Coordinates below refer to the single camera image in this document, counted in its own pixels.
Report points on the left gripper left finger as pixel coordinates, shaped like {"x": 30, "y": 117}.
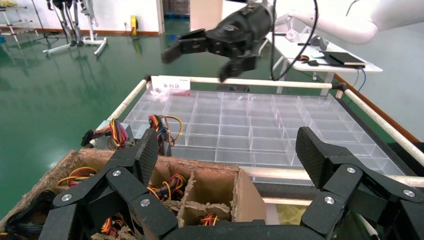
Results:
{"x": 116, "y": 185}

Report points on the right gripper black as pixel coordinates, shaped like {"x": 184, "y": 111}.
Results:
{"x": 242, "y": 30}

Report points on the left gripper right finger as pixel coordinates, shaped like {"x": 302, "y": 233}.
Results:
{"x": 331, "y": 165}

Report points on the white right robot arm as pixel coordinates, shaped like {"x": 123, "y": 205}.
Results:
{"x": 348, "y": 23}

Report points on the beige building column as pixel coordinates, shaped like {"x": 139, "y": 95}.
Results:
{"x": 205, "y": 15}

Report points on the white printed label sign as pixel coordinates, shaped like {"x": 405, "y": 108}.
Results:
{"x": 170, "y": 82}

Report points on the clear bag with pink parts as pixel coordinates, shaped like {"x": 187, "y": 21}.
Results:
{"x": 179, "y": 93}

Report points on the thin white cart pipe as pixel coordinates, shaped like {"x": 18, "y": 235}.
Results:
{"x": 285, "y": 201}

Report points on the yellow plastic bag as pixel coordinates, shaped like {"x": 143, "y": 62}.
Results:
{"x": 293, "y": 215}

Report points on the black pipe corner connector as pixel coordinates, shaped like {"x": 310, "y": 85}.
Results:
{"x": 339, "y": 86}
{"x": 147, "y": 78}

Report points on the white work table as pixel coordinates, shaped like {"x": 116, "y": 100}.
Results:
{"x": 288, "y": 49}

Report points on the small white object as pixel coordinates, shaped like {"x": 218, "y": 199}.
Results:
{"x": 291, "y": 35}

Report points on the clear plastic divider tray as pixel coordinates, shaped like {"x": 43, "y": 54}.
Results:
{"x": 248, "y": 132}

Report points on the yellow floor device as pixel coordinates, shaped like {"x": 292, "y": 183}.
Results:
{"x": 134, "y": 24}

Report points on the cardboard divider box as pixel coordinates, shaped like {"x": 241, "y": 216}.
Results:
{"x": 251, "y": 202}

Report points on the black orange small tool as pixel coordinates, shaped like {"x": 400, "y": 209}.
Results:
{"x": 311, "y": 63}

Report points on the grey small device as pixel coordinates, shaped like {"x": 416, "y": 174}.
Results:
{"x": 319, "y": 42}

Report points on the black laptop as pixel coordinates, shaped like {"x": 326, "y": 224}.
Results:
{"x": 344, "y": 59}

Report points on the white floor stand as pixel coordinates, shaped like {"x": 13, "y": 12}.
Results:
{"x": 96, "y": 41}

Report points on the white metal rack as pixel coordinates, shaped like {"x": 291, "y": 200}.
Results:
{"x": 13, "y": 8}

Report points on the white cart frame pipe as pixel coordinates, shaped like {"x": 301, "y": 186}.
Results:
{"x": 281, "y": 82}
{"x": 381, "y": 124}
{"x": 271, "y": 172}
{"x": 129, "y": 97}

